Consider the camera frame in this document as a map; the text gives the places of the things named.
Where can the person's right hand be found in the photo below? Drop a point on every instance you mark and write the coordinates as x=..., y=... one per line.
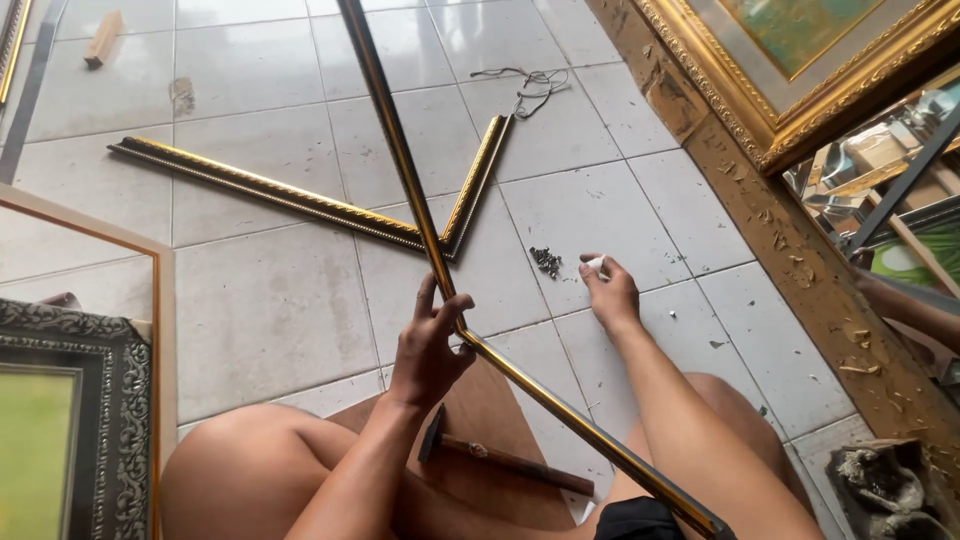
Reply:
x=616, y=300

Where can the person's left hand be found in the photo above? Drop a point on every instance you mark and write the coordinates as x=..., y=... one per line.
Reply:
x=424, y=360

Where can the small white lump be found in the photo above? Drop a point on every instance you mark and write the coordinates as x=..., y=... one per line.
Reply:
x=598, y=266

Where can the long black gold frame moulding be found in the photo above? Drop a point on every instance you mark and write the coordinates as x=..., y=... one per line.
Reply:
x=397, y=142

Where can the pile of small metal nails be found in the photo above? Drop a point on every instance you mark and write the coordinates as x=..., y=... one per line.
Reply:
x=547, y=262

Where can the brown cardboard sheet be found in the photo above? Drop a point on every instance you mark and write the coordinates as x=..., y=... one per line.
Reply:
x=487, y=427

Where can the person's right leg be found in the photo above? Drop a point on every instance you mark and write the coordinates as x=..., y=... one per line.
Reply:
x=739, y=427

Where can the person's leg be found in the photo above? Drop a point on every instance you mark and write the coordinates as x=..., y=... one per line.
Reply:
x=240, y=472
x=739, y=427

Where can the worn wooden plank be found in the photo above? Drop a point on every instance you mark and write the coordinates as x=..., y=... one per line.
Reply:
x=795, y=255

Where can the person's left leg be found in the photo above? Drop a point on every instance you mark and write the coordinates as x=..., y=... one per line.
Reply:
x=240, y=472

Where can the person's black shorts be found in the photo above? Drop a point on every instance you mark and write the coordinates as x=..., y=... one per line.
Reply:
x=637, y=521

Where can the leaning glass mirror pane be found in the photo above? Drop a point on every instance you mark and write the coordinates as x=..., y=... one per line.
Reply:
x=900, y=217

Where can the gold ornate framed picture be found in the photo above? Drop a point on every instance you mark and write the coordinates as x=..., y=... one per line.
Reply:
x=825, y=82

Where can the black ornate framed picture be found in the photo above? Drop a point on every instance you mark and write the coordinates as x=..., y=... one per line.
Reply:
x=124, y=420

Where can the dirty grey rag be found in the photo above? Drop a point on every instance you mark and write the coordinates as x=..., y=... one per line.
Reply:
x=889, y=487

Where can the small wooden block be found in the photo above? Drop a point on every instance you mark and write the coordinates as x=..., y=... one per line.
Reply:
x=103, y=39

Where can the ornate black gold frame corner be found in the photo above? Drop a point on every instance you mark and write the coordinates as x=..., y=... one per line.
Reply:
x=300, y=196

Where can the mirror with beige frame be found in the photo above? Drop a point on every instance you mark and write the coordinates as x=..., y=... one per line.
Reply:
x=82, y=240

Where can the gold frame edge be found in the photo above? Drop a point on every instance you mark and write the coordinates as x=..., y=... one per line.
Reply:
x=11, y=45

